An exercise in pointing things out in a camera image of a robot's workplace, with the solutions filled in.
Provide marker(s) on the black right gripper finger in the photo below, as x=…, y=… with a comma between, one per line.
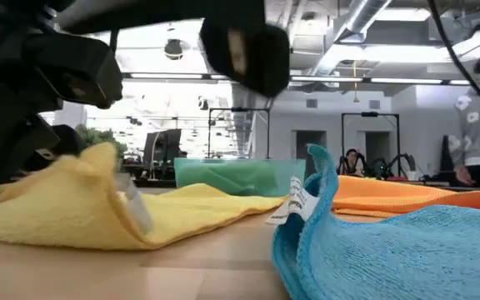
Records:
x=161, y=14

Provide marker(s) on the yellow microfiber towel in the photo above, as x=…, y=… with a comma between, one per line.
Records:
x=56, y=208

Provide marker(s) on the blue microfiber towel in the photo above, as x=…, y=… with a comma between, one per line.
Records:
x=390, y=258

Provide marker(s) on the teal translucent plastic basket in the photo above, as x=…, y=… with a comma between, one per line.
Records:
x=292, y=171

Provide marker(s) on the orange microfiber towel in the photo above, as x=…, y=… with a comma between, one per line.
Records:
x=390, y=193

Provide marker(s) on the black ceiling fixture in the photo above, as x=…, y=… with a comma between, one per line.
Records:
x=173, y=49

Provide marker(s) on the artificial plant in patterned pot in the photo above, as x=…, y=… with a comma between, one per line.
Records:
x=102, y=136

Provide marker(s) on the black monitor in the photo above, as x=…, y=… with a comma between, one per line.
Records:
x=165, y=146

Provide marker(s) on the person's hand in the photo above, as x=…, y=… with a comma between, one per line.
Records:
x=465, y=175

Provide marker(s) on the black stand frame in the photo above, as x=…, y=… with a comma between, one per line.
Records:
x=369, y=113
x=240, y=109

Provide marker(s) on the silver ceiling duct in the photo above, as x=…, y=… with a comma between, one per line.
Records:
x=365, y=12

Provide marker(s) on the black aluminium table frame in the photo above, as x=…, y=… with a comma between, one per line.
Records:
x=152, y=183

